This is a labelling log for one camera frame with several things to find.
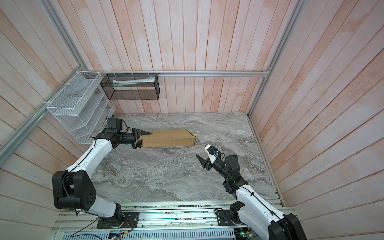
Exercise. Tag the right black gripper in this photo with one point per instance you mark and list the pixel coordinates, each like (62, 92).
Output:
(205, 163)

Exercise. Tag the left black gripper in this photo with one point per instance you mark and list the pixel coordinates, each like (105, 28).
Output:
(137, 132)

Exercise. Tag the brown cardboard box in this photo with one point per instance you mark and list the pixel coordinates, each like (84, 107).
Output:
(167, 138)

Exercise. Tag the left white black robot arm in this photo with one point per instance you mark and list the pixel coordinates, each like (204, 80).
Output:
(73, 188)

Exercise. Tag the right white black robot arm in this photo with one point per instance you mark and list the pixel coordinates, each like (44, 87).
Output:
(250, 208)

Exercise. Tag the white paper in basket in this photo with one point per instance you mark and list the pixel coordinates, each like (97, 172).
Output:
(146, 82)

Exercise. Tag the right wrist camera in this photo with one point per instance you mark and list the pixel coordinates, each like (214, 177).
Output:
(213, 153)

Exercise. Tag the black wire mesh basket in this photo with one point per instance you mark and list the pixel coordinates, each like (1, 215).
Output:
(131, 87)

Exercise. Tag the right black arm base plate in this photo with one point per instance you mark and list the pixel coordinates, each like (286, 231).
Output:
(228, 217)

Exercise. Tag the aluminium frame rail front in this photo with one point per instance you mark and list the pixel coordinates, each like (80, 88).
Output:
(153, 216)

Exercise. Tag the white wire mesh shelf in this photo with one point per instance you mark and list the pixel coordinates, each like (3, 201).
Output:
(81, 108)

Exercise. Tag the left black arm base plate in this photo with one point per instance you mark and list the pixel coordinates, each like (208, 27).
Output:
(123, 220)

